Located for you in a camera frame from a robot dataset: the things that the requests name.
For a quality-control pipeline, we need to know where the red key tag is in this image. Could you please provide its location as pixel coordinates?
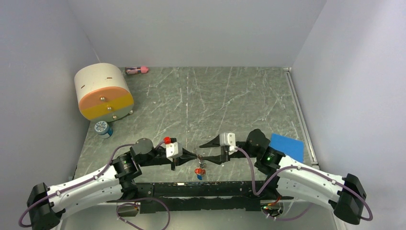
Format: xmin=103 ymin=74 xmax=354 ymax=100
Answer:
xmin=194 ymin=168 xmax=206 ymax=176

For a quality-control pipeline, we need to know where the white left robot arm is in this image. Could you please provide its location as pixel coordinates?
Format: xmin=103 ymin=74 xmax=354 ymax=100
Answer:
xmin=19 ymin=138 xmax=198 ymax=230

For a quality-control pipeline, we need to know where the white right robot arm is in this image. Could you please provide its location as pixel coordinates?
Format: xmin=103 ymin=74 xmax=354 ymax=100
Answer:
xmin=200 ymin=129 xmax=373 ymax=225

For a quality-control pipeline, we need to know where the blue foam pad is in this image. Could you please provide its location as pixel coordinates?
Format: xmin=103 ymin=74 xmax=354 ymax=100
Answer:
xmin=270 ymin=133 xmax=304 ymax=163

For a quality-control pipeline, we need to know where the small blue white jar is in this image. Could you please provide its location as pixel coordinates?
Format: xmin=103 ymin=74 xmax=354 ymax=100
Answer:
xmin=94 ymin=121 xmax=113 ymax=139

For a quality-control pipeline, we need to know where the white round drawer cabinet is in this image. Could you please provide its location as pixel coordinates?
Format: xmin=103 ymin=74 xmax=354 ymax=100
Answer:
xmin=74 ymin=63 xmax=134 ymax=122

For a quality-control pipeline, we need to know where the pink capped small bottle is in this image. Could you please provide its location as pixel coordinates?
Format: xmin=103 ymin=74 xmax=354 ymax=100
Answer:
xmin=124 ymin=66 xmax=149 ymax=75

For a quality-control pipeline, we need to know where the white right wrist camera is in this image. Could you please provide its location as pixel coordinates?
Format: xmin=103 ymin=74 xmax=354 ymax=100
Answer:
xmin=219 ymin=132 xmax=237 ymax=154

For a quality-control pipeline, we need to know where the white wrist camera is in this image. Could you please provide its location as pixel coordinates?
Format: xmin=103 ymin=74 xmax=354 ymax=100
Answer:
xmin=165 ymin=142 xmax=183 ymax=159
xmin=219 ymin=132 xmax=237 ymax=154

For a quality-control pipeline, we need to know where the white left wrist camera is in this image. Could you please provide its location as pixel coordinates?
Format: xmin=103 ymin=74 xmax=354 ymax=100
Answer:
xmin=165 ymin=142 xmax=183 ymax=159

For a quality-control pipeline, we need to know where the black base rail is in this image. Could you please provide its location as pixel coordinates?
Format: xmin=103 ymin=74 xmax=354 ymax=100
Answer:
xmin=116 ymin=181 xmax=280 ymax=214

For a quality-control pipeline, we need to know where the aluminium frame rail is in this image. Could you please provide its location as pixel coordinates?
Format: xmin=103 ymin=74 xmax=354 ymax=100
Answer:
xmin=50 ymin=159 xmax=346 ymax=230

